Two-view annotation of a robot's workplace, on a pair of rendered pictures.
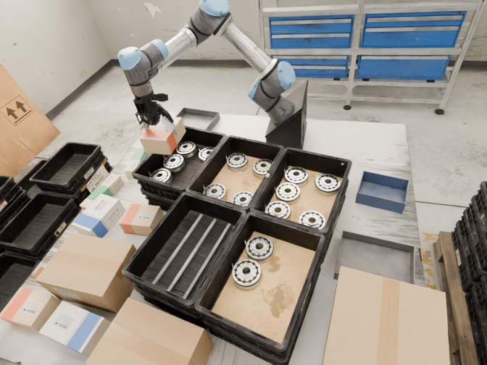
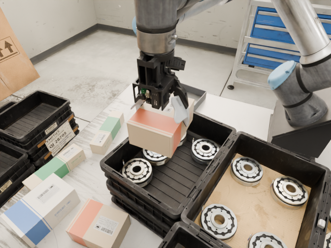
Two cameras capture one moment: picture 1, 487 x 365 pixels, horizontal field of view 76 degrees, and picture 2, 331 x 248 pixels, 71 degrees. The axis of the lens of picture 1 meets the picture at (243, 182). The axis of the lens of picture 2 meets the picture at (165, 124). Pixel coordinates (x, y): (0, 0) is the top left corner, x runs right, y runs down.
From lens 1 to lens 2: 78 cm
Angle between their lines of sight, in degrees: 3
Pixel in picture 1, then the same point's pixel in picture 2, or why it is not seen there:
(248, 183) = (267, 212)
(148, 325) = not seen: outside the picture
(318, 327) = not seen: outside the picture
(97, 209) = (42, 199)
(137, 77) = (159, 15)
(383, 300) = not seen: outside the picture
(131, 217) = (85, 224)
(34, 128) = (16, 68)
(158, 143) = (156, 137)
